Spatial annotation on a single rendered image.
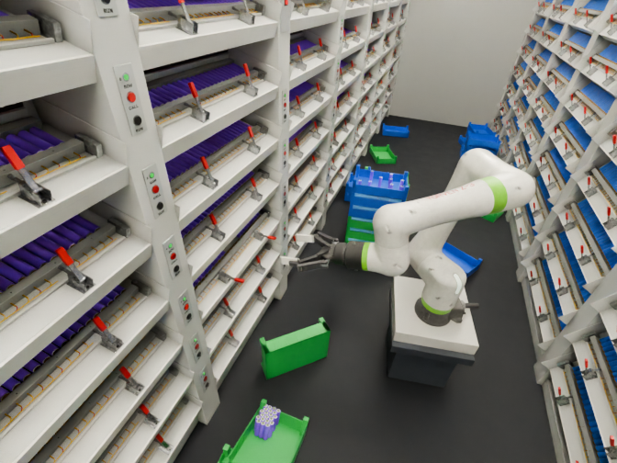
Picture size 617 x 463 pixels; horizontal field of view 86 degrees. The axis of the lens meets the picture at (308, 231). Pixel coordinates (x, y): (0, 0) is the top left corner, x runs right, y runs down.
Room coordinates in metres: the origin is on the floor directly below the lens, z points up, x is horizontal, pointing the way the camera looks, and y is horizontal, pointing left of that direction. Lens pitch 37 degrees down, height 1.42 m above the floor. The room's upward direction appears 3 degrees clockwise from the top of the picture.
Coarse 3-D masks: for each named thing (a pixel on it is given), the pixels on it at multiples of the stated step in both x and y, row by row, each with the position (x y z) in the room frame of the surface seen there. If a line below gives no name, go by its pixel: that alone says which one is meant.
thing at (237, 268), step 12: (276, 216) 1.25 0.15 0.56; (264, 228) 1.17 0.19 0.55; (276, 228) 1.24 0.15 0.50; (252, 240) 1.08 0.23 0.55; (264, 240) 1.10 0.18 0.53; (240, 252) 1.00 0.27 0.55; (252, 252) 1.01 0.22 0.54; (240, 264) 0.94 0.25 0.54; (216, 288) 0.80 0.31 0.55; (228, 288) 0.83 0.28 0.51; (204, 300) 0.74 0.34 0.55; (216, 300) 0.75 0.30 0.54; (204, 312) 0.70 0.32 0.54
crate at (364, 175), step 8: (360, 176) 1.83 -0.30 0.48; (368, 176) 1.82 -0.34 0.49; (376, 176) 1.81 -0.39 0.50; (384, 176) 1.80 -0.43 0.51; (392, 176) 1.80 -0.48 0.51; (400, 176) 1.79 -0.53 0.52; (376, 184) 1.75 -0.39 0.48; (384, 184) 1.75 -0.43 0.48; (360, 192) 1.63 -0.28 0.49; (368, 192) 1.63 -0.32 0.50; (376, 192) 1.62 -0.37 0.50; (384, 192) 1.61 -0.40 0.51; (392, 192) 1.60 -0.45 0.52; (400, 192) 1.60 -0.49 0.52
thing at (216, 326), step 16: (256, 256) 1.10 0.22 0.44; (272, 256) 1.21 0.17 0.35; (256, 272) 1.09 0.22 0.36; (240, 288) 0.97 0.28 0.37; (256, 288) 1.03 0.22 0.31; (224, 304) 0.89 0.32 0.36; (240, 304) 0.90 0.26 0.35; (208, 320) 0.80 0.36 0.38; (224, 320) 0.82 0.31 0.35; (208, 336) 0.74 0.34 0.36; (208, 352) 0.67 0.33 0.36
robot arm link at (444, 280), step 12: (432, 264) 0.96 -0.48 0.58; (444, 264) 0.95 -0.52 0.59; (420, 276) 0.97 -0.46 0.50; (432, 276) 0.91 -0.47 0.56; (444, 276) 0.89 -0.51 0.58; (456, 276) 0.89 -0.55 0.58; (432, 288) 0.89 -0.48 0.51; (444, 288) 0.87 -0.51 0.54; (456, 288) 0.86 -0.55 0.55; (432, 300) 0.88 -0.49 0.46; (444, 300) 0.86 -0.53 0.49; (456, 300) 0.88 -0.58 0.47; (432, 312) 0.88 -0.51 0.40; (444, 312) 0.87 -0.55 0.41
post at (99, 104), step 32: (64, 0) 0.59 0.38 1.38; (96, 32) 0.60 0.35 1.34; (128, 32) 0.66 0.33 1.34; (96, 64) 0.58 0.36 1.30; (64, 96) 0.62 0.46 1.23; (96, 96) 0.59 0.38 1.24; (128, 128) 0.60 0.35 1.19; (128, 160) 0.59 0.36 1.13; (160, 160) 0.66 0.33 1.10; (128, 192) 0.59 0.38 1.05; (160, 224) 0.62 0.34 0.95; (160, 256) 0.59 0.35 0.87; (192, 288) 0.67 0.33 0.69; (160, 320) 0.60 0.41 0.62; (192, 320) 0.64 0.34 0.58; (192, 352) 0.61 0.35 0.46; (192, 384) 0.59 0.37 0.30
